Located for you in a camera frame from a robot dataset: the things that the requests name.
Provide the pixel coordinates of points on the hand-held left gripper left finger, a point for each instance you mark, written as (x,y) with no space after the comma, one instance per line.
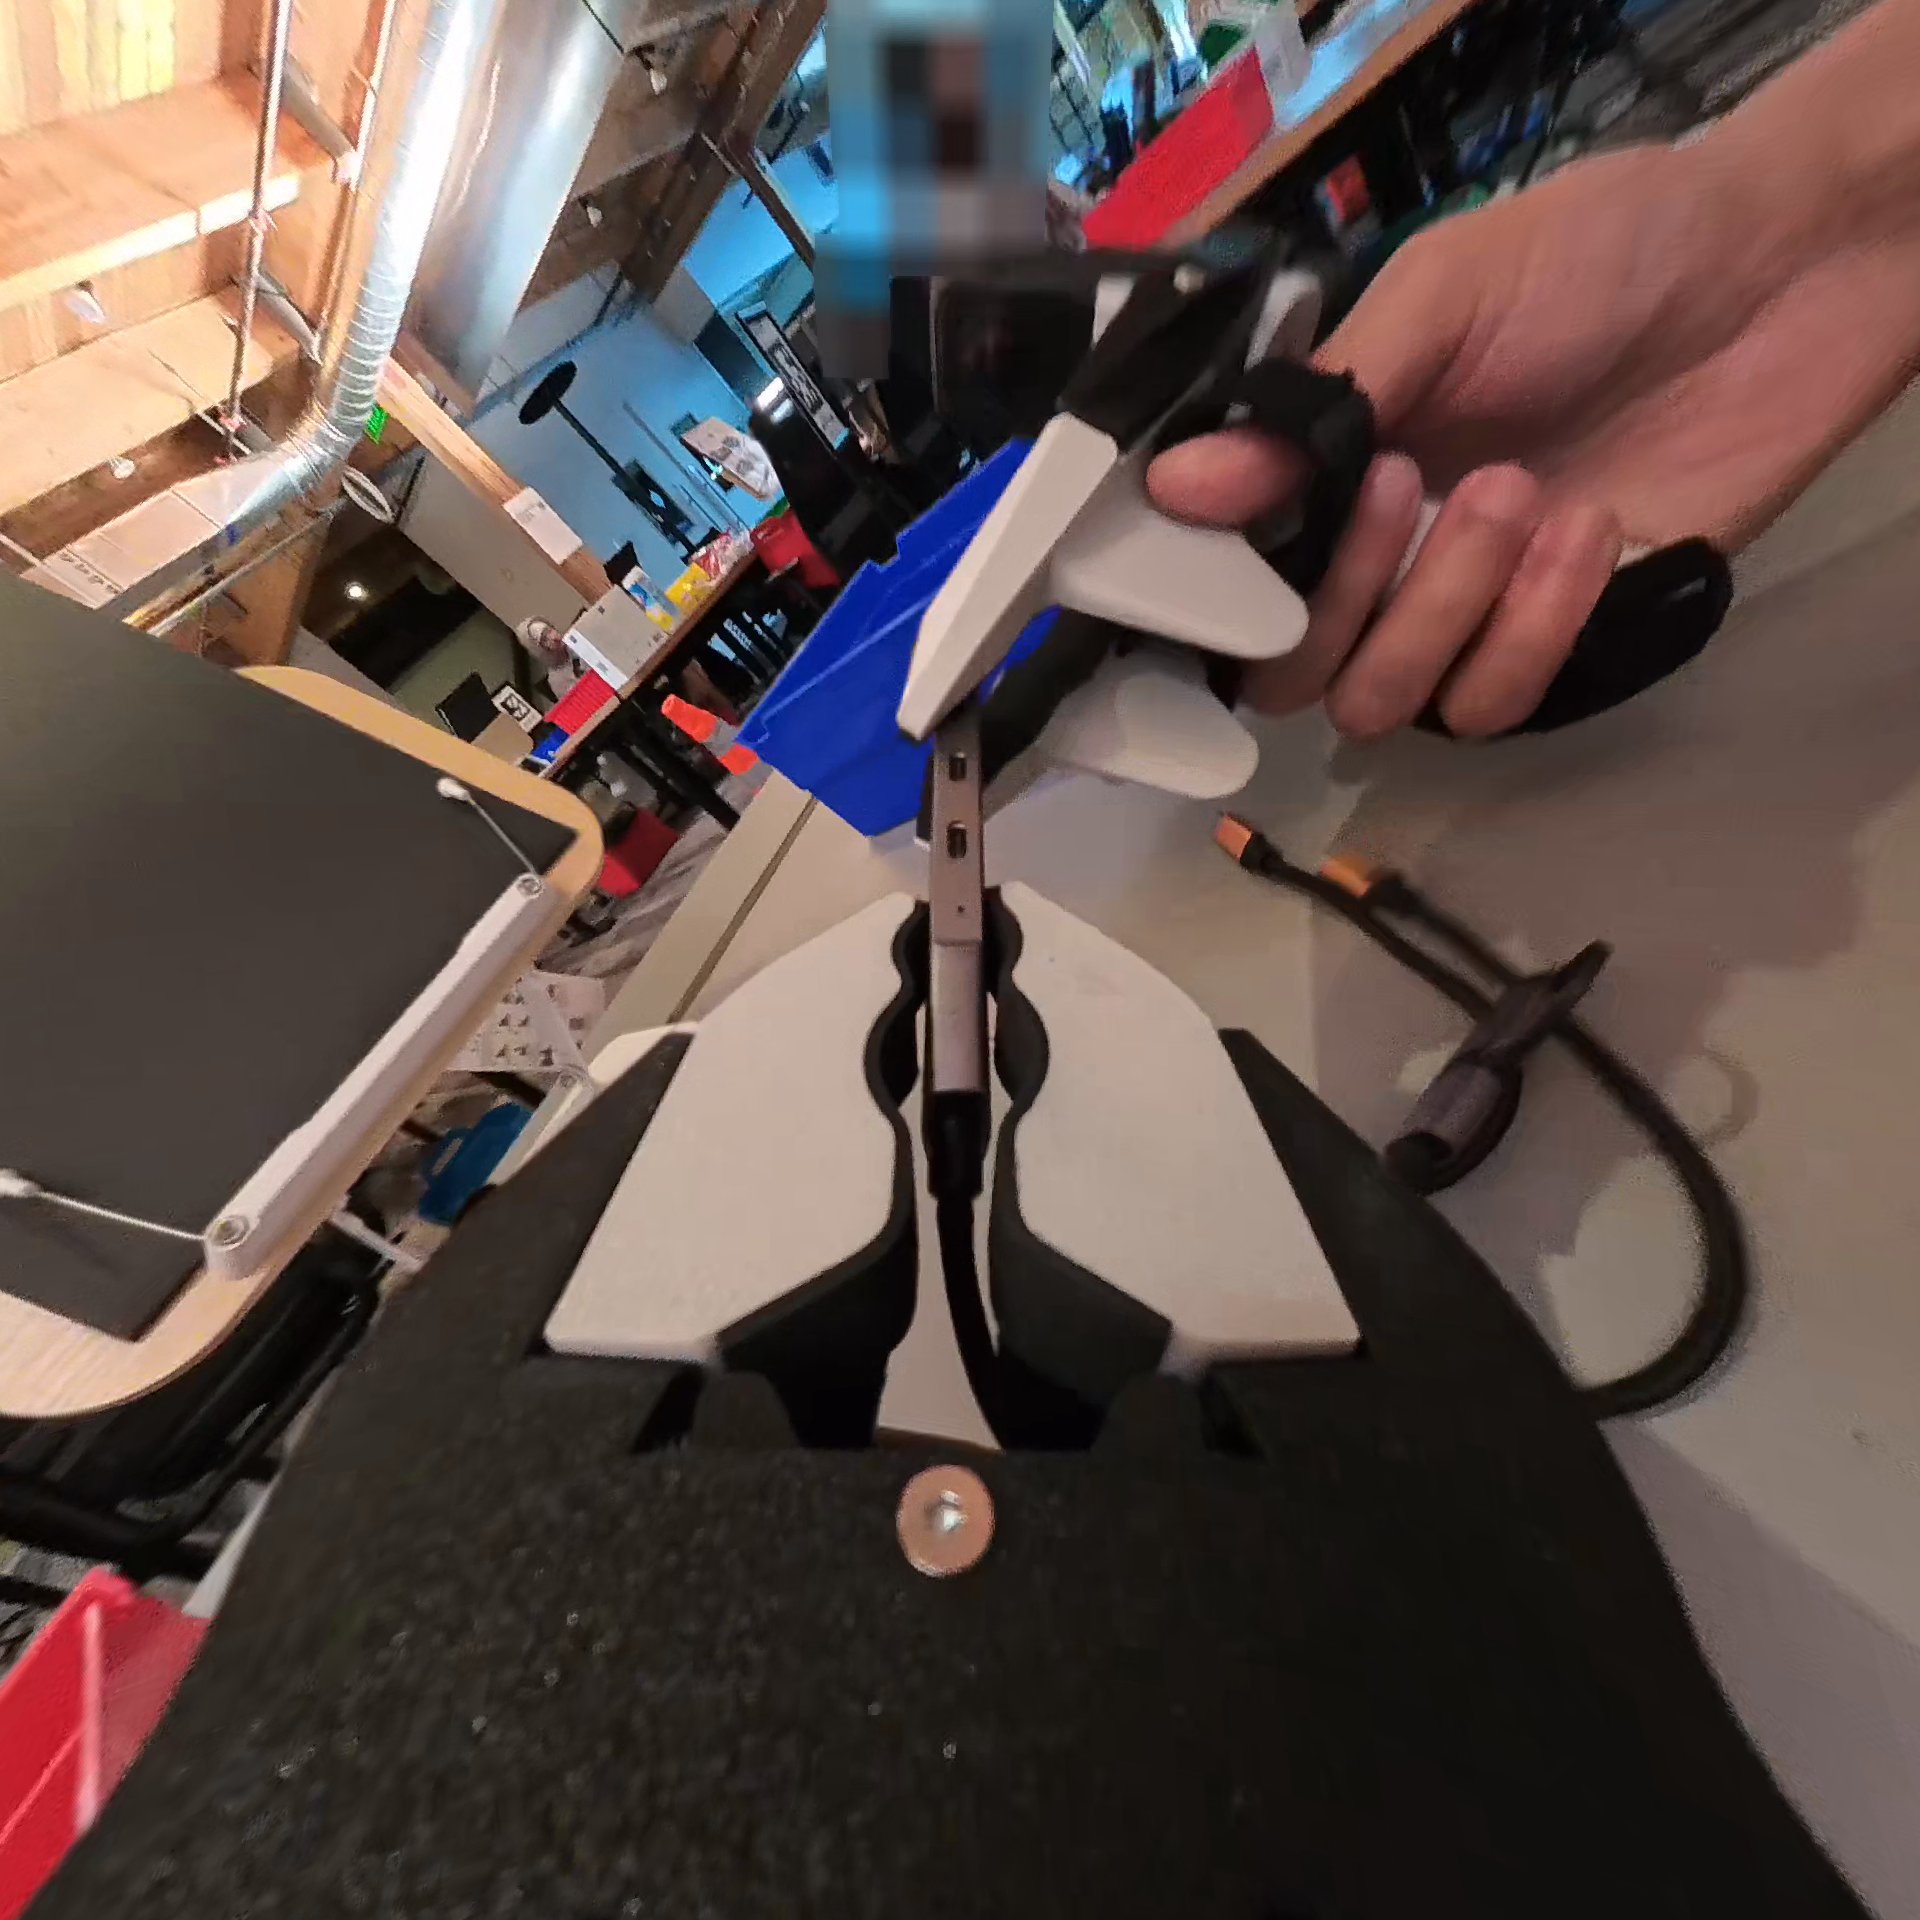
(751,1170)

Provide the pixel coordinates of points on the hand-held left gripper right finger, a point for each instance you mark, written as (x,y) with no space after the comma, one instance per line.
(1171,1170)

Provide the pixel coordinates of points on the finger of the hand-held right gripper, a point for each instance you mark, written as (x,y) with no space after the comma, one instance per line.
(990,585)
(1162,734)

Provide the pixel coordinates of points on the blue storage bin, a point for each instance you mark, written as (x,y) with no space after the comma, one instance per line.
(840,705)

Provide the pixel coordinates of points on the dark grey USB hub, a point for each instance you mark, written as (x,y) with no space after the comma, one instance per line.
(960,1021)

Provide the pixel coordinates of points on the person's right forearm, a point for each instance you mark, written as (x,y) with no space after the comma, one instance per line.
(1882,195)

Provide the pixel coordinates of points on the grey desk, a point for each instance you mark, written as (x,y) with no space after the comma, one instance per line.
(1650,901)

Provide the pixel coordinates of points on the person's right hand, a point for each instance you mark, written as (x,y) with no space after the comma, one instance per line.
(1590,344)

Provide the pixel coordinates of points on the white printed marker sheet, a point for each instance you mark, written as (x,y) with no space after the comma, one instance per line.
(524,1029)

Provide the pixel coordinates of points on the blue box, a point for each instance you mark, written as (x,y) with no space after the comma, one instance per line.
(472,1163)

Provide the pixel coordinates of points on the orange traffic cone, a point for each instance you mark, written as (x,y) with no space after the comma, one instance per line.
(705,728)

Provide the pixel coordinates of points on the wooden-edged table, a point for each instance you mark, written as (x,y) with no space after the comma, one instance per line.
(1350,90)

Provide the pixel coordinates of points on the black panel wooden board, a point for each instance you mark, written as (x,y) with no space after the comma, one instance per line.
(225,901)

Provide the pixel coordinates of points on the green exit sign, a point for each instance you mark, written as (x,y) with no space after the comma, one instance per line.
(375,423)

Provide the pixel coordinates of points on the silver air duct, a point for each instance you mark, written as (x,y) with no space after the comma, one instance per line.
(405,225)

